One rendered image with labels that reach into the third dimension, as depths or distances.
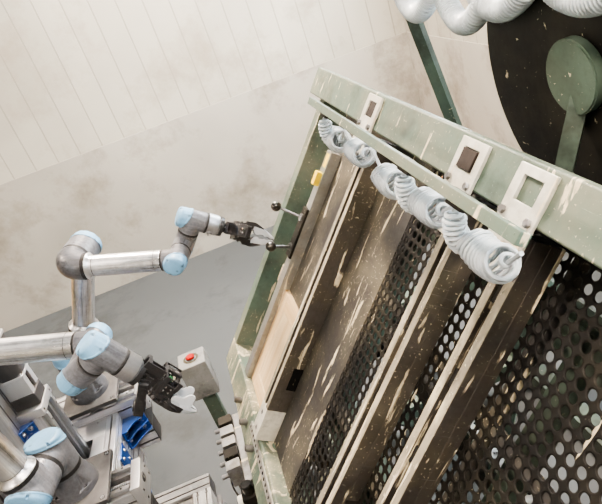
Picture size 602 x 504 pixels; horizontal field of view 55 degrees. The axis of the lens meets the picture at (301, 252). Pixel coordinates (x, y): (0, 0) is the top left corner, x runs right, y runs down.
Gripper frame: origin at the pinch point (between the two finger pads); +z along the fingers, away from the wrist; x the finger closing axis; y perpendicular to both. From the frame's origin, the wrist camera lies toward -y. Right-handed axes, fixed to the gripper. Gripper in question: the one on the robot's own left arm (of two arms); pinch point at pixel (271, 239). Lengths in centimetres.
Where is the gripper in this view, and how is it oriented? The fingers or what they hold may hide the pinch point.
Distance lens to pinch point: 214.2
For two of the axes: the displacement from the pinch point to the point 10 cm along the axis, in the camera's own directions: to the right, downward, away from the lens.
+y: -3.4, -0.7, 9.4
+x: -2.4, 9.7, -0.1
